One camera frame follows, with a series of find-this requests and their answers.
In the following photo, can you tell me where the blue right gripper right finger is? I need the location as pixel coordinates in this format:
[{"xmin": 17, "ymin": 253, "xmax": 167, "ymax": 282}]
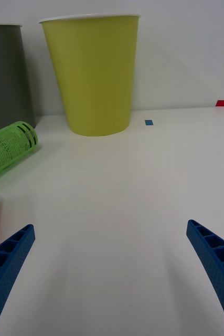
[{"xmin": 186, "ymin": 219, "xmax": 224, "ymax": 336}]

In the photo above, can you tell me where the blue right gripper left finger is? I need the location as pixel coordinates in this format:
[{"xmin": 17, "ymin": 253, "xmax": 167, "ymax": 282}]
[{"xmin": 0, "ymin": 224, "xmax": 36, "ymax": 336}]

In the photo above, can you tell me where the green label plastic bottle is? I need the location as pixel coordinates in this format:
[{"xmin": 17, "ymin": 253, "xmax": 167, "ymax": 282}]
[{"xmin": 0, "ymin": 121, "xmax": 39, "ymax": 181}]

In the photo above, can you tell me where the grey plastic waste bin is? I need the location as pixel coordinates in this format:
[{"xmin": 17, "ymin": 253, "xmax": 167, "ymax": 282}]
[{"xmin": 0, "ymin": 24, "xmax": 36, "ymax": 136}]

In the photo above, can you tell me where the yellow-green plastic waste bin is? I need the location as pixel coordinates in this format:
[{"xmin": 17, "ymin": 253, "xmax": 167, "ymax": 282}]
[{"xmin": 39, "ymin": 14, "xmax": 141, "ymax": 137}]

